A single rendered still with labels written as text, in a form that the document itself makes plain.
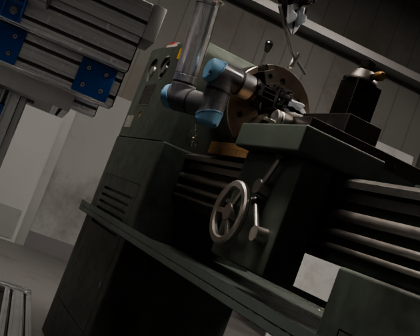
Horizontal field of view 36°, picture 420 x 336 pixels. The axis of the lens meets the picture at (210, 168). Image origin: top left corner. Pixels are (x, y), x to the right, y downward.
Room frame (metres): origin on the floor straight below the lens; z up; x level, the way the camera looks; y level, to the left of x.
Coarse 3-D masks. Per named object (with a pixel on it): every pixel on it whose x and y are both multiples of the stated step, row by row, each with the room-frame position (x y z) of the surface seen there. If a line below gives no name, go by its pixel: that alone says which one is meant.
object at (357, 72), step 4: (356, 68) 1.54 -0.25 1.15; (360, 68) 1.53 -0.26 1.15; (352, 72) 1.54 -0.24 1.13; (356, 72) 1.53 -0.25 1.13; (360, 72) 1.52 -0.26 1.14; (364, 72) 1.52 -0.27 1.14; (368, 72) 1.52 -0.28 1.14; (372, 72) 1.53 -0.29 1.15; (348, 76) 1.54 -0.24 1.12; (352, 76) 1.53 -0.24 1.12; (356, 76) 1.52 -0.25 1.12; (360, 76) 1.52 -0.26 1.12; (364, 76) 1.51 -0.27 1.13; (368, 76) 1.52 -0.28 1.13; (368, 80) 1.51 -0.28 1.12; (372, 80) 1.52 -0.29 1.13; (372, 84) 1.53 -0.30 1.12; (376, 84) 1.53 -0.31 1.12
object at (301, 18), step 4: (300, 8) 2.03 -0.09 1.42; (304, 8) 2.02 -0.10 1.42; (296, 12) 2.03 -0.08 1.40; (300, 12) 2.03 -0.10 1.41; (300, 16) 2.03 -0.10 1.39; (304, 16) 2.01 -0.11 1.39; (296, 20) 2.04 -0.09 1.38; (300, 20) 2.03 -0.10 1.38; (304, 20) 2.01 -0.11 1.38; (296, 24) 2.04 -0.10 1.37; (300, 24) 2.02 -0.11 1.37; (296, 28) 2.04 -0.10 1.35
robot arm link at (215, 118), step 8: (208, 88) 1.83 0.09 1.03; (216, 88) 1.82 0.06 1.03; (192, 96) 1.86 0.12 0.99; (200, 96) 1.85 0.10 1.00; (208, 96) 1.83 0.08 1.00; (216, 96) 1.82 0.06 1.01; (224, 96) 1.83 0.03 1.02; (192, 104) 1.86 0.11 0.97; (200, 104) 1.84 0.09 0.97; (208, 104) 1.82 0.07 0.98; (216, 104) 1.82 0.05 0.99; (224, 104) 1.84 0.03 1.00; (192, 112) 1.87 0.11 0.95; (200, 112) 1.83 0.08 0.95; (208, 112) 1.82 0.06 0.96; (216, 112) 1.83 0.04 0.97; (200, 120) 1.83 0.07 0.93; (208, 120) 1.82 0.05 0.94; (216, 120) 1.83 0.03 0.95
